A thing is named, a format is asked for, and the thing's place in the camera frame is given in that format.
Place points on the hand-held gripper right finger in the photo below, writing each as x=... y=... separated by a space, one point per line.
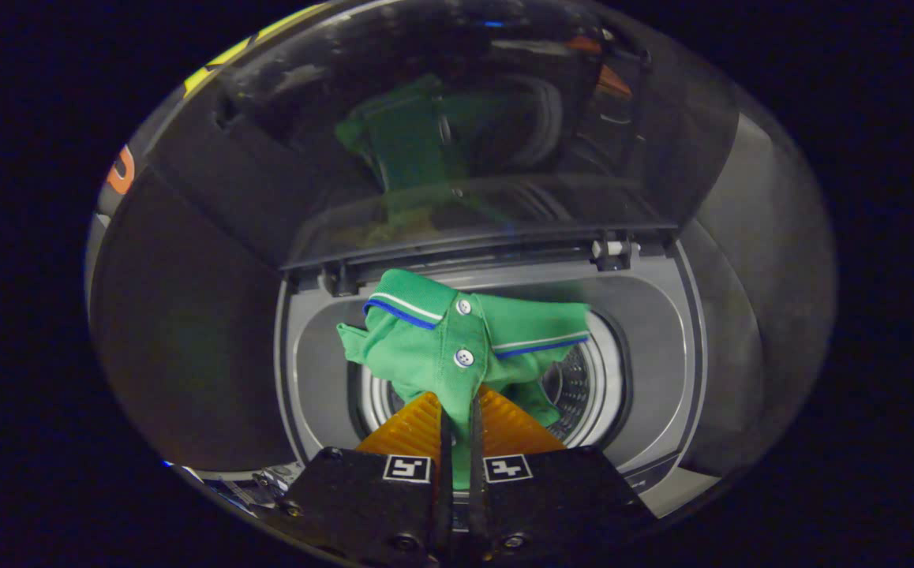
x=560 y=501

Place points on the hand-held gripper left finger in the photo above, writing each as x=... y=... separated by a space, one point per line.
x=362 y=505

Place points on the green polo shirt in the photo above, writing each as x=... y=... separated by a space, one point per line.
x=425 y=347

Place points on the dark washing machine lid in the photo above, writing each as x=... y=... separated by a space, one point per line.
x=504 y=118

